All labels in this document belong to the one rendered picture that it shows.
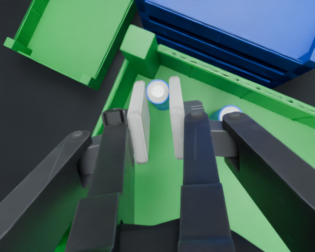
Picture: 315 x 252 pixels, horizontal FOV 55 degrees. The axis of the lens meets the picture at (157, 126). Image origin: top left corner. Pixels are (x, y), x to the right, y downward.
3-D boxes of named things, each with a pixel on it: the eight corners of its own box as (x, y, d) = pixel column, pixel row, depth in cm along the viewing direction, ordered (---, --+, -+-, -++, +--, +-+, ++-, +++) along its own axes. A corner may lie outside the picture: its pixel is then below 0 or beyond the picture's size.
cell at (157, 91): (176, 95, 28) (174, 84, 21) (168, 113, 28) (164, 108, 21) (157, 87, 28) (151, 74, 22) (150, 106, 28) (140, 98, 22)
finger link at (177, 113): (169, 110, 16) (184, 108, 15) (168, 76, 22) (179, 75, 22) (175, 161, 17) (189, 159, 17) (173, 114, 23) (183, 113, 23)
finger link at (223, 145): (186, 135, 14) (251, 128, 14) (181, 101, 19) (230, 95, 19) (189, 163, 15) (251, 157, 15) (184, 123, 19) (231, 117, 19)
